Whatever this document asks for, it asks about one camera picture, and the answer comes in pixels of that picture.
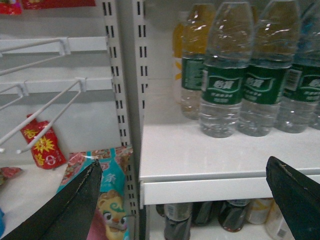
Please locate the water bottle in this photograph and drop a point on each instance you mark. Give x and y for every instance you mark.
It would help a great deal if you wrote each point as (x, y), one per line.
(276, 37)
(194, 44)
(301, 93)
(228, 53)

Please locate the water bottle right side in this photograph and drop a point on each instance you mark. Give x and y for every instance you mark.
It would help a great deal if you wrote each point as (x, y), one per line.
(301, 93)

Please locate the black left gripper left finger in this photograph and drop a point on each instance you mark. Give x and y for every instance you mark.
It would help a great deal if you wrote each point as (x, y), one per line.
(68, 215)

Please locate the dark tea bottle lower left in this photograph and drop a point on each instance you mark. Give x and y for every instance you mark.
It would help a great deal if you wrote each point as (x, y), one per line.
(178, 217)

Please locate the white slotted shelf upright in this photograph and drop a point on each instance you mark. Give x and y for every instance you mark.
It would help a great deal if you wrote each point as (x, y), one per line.
(121, 26)

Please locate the red snack packet hanging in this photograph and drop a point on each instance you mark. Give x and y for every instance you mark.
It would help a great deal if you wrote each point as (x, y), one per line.
(46, 151)

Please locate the white upper wire hook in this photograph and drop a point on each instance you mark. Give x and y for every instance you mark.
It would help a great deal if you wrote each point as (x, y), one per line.
(59, 46)

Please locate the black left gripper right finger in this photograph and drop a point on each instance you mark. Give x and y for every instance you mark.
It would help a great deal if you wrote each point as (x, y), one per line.
(298, 198)

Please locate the water bottle back left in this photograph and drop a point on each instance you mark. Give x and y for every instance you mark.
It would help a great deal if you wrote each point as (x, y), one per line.
(194, 44)

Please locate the dark tea bottle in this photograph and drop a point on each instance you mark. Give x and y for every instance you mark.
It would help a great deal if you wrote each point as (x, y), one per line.
(232, 214)
(202, 213)
(178, 217)

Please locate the yellow white bottle lower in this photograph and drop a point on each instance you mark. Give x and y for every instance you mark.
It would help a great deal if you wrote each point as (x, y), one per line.
(276, 225)

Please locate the cream bottle lower middle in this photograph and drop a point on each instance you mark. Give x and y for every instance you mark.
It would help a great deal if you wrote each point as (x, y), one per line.
(258, 210)

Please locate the water bottle front left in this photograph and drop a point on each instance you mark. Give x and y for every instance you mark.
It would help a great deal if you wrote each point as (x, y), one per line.
(228, 53)

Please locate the teal snack bag cartoon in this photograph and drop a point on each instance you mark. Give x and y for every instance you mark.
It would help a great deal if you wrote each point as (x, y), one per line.
(110, 220)

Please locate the yellow drink bottle back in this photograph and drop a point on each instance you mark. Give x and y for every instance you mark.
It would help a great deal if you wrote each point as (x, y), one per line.
(177, 37)

